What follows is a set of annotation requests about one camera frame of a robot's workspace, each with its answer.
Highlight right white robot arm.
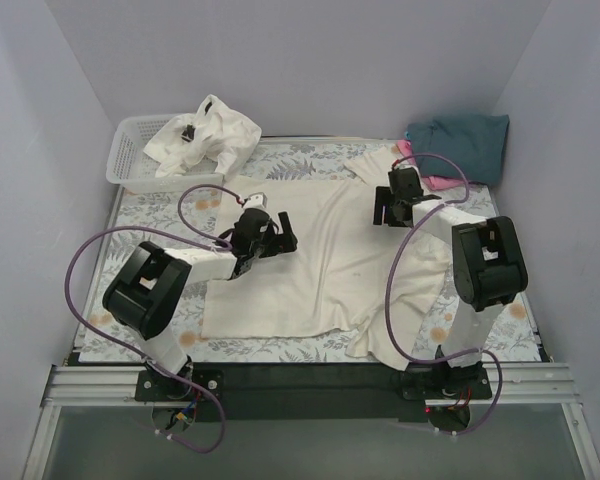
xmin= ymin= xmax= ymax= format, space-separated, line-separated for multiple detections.
xmin=373 ymin=166 xmax=528 ymax=398

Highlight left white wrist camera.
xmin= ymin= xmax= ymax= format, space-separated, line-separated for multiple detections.
xmin=241 ymin=192 xmax=267 ymax=211

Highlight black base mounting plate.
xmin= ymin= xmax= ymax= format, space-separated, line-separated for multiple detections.
xmin=134 ymin=362 xmax=491 ymax=424

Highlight cream t shirt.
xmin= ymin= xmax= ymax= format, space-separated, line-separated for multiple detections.
xmin=202 ymin=147 xmax=450 ymax=370

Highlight white plastic laundry basket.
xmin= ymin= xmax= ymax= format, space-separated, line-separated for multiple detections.
xmin=106 ymin=114 xmax=223 ymax=194

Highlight pink folded t shirt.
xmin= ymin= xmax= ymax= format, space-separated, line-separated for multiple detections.
xmin=395 ymin=139 xmax=463 ymax=191

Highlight white crumpled t shirt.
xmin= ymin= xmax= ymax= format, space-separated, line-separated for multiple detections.
xmin=143 ymin=95 xmax=262 ymax=180

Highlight teal folded t shirt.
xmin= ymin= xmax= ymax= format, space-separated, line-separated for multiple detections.
xmin=405 ymin=114 xmax=510 ymax=187

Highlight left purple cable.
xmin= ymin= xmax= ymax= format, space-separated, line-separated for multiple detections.
xmin=63 ymin=183 xmax=254 ymax=455

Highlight aluminium frame rail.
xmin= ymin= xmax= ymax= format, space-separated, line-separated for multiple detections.
xmin=44 ymin=362 xmax=582 ymax=405

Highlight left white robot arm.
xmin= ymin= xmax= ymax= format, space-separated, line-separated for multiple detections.
xmin=102 ymin=208 xmax=297 ymax=400

